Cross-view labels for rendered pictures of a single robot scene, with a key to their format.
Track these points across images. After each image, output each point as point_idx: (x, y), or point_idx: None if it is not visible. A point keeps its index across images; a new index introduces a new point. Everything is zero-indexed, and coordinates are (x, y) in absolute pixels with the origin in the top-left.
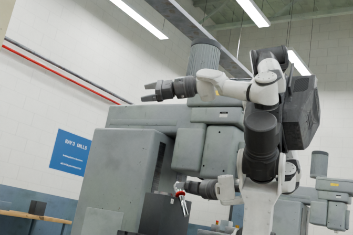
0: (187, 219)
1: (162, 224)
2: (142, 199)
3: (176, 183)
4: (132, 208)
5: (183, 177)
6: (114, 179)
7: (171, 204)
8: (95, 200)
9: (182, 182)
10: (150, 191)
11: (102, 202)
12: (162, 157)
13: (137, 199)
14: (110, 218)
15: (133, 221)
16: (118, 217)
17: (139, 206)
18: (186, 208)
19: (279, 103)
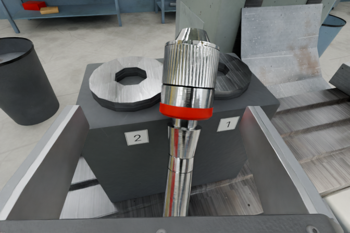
0: (244, 149)
1: (116, 187)
2: (226, 1)
3: (59, 114)
4: (211, 18)
5: None
6: None
7: (138, 144)
8: None
9: (15, 172)
10: None
11: None
12: None
13: (217, 1)
14: (194, 25)
15: (211, 40)
16: (199, 27)
17: (220, 16)
18: (184, 202)
19: None
